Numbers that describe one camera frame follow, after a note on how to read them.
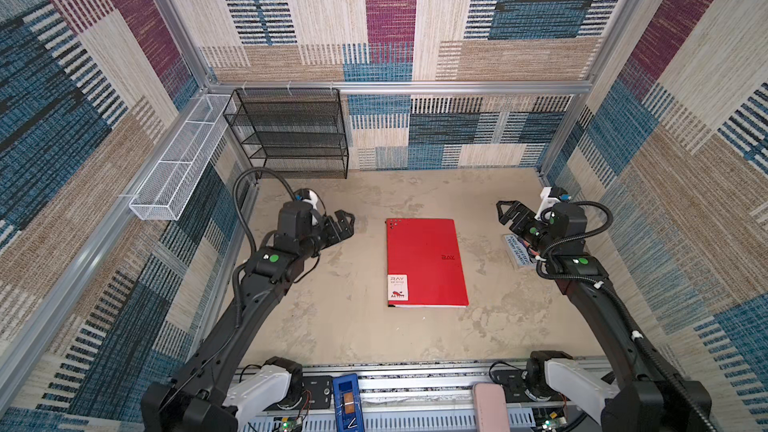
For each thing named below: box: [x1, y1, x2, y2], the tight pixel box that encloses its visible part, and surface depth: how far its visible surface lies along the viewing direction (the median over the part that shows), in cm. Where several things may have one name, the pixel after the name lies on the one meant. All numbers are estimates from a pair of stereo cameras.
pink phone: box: [473, 382, 510, 432], surface depth 71 cm
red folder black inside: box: [386, 218, 470, 308], surface depth 96 cm
